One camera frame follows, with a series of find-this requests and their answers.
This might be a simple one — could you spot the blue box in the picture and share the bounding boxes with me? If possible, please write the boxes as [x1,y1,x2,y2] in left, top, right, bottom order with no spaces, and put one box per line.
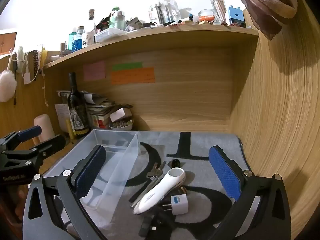
[228,5,245,27]

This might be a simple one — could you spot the stack of magazines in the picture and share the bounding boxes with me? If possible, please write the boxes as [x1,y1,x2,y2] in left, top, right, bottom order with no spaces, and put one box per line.
[57,90,133,130]

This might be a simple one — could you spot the clear plastic packaging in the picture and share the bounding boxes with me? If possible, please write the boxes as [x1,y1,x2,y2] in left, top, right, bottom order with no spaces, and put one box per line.
[149,0,181,24]

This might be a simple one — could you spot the brown cloth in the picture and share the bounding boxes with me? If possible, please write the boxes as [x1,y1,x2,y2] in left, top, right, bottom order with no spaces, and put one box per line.
[230,0,299,41]

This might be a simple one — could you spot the white fluffy pompom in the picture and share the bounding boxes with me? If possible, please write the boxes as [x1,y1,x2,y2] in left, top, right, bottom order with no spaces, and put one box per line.
[0,70,17,103]

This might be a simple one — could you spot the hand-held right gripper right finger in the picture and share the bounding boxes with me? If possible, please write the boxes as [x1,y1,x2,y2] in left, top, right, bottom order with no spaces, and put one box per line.
[209,145,292,240]

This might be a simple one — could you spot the clear lidded plastic box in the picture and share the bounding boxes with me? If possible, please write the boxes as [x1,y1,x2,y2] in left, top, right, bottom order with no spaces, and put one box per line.
[95,28,126,43]

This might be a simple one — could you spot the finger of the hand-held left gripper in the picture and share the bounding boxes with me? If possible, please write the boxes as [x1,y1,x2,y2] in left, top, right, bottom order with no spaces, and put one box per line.
[0,134,67,168]
[0,126,42,151]

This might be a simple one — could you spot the green bottle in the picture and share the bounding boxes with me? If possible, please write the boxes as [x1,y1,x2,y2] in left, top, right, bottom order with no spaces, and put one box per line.
[109,6,126,30]

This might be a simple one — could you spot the glass bowl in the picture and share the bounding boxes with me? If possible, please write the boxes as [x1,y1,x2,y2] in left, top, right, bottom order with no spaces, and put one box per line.
[197,9,217,24]

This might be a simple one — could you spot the wooden shelf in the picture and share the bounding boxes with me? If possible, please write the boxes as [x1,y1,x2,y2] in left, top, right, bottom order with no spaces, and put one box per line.
[42,24,259,71]

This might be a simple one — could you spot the white plug adapter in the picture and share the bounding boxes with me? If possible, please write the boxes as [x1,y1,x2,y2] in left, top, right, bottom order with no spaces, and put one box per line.
[161,194,189,216]

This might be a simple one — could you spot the bunch of keys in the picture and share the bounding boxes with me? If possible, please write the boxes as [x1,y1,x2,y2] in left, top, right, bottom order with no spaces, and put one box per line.
[146,161,167,181]

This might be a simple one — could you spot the black pen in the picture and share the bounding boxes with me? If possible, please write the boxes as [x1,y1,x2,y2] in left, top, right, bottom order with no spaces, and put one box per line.
[129,178,154,203]

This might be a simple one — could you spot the white paper sheet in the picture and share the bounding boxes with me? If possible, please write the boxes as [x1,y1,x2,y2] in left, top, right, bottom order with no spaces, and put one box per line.
[54,103,70,133]

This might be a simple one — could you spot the grey mat with black print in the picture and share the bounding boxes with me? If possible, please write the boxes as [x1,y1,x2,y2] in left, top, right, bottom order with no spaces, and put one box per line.
[40,130,252,240]

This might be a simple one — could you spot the dark wine bottle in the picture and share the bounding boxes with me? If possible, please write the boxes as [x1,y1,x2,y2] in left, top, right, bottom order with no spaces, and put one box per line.
[67,72,90,138]

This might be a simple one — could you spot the cream mug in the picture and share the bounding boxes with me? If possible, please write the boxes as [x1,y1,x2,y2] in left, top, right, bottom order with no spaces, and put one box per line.
[33,114,56,145]

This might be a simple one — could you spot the green sticky note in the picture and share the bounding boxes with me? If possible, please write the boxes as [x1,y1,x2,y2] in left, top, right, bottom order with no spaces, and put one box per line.
[112,62,143,71]

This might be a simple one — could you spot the black beaded strap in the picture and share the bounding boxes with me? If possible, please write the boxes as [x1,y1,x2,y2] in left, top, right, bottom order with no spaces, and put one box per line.
[29,50,41,75]

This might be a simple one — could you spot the glass jar of sticks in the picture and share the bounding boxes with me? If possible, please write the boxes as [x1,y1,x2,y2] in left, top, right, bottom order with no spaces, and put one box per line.
[210,0,227,25]

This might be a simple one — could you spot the small black block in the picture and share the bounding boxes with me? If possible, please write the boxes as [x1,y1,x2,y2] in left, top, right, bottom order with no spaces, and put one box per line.
[139,216,153,238]

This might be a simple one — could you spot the small white box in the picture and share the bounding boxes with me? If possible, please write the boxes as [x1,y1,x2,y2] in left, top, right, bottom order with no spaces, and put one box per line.
[109,107,133,123]

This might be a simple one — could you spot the white handheld device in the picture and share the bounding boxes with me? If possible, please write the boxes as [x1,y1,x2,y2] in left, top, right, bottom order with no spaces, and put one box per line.
[132,167,186,215]

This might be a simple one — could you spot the blue liquid bottle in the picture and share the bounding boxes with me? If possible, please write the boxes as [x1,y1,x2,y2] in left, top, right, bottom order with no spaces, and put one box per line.
[71,31,84,53]

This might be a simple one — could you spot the clear plastic bin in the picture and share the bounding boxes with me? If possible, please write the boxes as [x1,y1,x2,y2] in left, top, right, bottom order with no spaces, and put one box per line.
[41,129,141,230]

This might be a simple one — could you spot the white bowl of stones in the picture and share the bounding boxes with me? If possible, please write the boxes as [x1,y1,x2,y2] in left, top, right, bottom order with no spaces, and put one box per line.
[109,119,134,131]

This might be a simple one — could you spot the silver metal pen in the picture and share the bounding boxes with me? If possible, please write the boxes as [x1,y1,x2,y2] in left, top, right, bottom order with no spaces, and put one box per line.
[131,177,161,207]

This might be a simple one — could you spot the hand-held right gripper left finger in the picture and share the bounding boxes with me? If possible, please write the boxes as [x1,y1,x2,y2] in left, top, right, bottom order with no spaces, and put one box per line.
[22,144,110,240]

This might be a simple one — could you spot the pink sticky note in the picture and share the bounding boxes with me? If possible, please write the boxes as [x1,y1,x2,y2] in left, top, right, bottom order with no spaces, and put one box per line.
[83,61,106,81]

